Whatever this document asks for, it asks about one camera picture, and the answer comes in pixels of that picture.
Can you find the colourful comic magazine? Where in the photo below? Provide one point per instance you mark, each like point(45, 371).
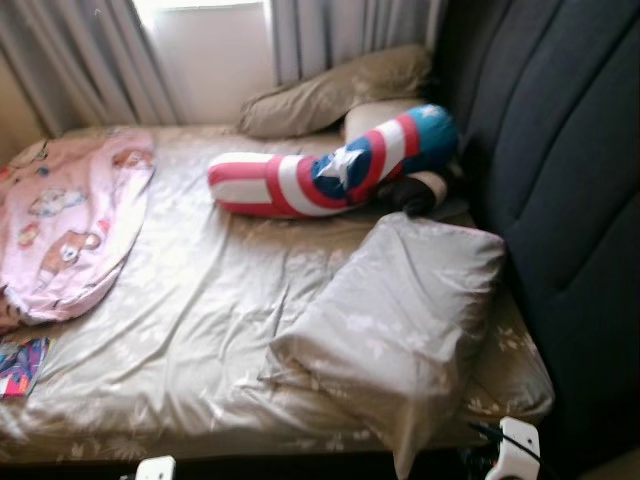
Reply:
point(22, 365)

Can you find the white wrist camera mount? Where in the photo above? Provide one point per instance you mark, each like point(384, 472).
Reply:
point(515, 450)
point(155, 469)

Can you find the dark grey padded headboard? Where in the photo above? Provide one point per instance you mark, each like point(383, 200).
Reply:
point(560, 170)

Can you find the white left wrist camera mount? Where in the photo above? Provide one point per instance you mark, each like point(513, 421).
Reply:
point(155, 469)

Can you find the grey pleated curtain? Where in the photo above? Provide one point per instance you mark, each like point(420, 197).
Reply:
point(70, 55)
point(340, 35)

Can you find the pink cartoon print blanket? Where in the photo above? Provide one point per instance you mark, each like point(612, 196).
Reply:
point(70, 220)

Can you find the black fuzzy plush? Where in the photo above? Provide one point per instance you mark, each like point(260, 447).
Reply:
point(410, 198)

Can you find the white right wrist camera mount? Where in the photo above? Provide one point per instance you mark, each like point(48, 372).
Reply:
point(515, 450)

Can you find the grey floral pillow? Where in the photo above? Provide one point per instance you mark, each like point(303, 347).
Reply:
point(400, 310)

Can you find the stars and stripes bolster pillow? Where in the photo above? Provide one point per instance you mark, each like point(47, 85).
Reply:
point(300, 180)

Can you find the white pillow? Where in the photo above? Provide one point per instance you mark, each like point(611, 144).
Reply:
point(370, 115)

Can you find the olive beige pillow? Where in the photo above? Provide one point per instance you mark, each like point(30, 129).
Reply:
point(330, 95)

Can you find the bed with beige floral sheet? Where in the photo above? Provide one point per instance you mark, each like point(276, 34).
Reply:
point(200, 330)

